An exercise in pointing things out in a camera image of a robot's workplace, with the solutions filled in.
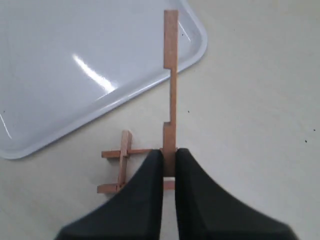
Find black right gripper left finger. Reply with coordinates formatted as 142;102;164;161
56;150;164;240

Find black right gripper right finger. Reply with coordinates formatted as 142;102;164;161
175;148;295;240

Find white rectangular plastic tray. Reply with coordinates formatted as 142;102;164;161
0;0;208;159

